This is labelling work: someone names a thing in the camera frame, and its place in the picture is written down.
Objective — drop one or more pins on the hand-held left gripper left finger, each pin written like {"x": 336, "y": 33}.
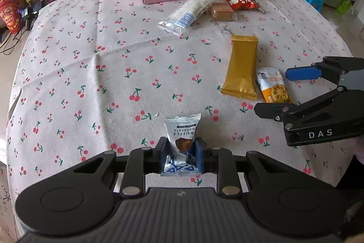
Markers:
{"x": 162, "y": 156}

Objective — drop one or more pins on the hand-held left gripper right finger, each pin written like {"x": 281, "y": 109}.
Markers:
{"x": 199, "y": 156}

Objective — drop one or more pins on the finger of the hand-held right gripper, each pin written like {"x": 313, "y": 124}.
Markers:
{"x": 273, "y": 112}
{"x": 303, "y": 73}

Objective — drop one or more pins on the white orange snack packet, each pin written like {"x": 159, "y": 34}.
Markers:
{"x": 274, "y": 86}

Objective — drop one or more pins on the silver chocolate packet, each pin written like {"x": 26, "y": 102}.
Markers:
{"x": 182, "y": 132}

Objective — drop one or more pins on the gold snack packet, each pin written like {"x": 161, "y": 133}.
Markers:
{"x": 241, "y": 66}

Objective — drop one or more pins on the large red snack packet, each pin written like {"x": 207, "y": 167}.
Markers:
{"x": 243, "y": 2}

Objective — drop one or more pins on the clear brown wafer packet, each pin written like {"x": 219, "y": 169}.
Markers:
{"x": 223, "y": 11}

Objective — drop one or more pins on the clear white cracker packet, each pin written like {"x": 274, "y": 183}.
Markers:
{"x": 190, "y": 11}

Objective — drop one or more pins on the person's right forearm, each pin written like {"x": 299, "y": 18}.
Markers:
{"x": 359, "y": 152}

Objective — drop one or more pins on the cherry print cloth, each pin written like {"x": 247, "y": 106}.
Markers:
{"x": 113, "y": 75}

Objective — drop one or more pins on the black tripod devices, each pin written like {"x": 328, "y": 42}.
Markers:
{"x": 30, "y": 16}

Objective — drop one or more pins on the red printed bag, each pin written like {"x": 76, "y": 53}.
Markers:
{"x": 10, "y": 16}

